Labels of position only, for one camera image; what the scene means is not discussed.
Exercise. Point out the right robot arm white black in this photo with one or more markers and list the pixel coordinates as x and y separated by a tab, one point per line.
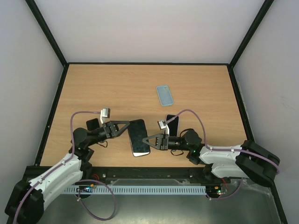
248	160

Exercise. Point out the black phone camera side up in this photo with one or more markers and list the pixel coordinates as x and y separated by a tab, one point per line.
174	126

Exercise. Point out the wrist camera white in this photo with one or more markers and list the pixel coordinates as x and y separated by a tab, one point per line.
104	114
163	126

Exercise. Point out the light blue slotted cable duct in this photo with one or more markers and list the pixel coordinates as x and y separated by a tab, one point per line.
137	190

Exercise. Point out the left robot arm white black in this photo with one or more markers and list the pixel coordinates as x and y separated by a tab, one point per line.
30	199

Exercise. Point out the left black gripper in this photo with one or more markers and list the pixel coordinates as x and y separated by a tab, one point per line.
111	129

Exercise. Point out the light blue phone case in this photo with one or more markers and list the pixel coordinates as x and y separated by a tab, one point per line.
164	95

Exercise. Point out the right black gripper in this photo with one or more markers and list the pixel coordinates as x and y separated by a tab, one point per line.
163	142

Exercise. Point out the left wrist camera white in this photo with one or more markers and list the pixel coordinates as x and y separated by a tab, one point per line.
104	114

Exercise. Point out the black front rail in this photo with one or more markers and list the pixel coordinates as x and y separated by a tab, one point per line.
199	175

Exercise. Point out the black enclosure frame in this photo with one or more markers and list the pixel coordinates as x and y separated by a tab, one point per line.
230	66

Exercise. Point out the small black phone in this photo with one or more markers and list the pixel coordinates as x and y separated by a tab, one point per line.
92	124

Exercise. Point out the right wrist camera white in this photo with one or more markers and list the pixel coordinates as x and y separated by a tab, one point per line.
163	126

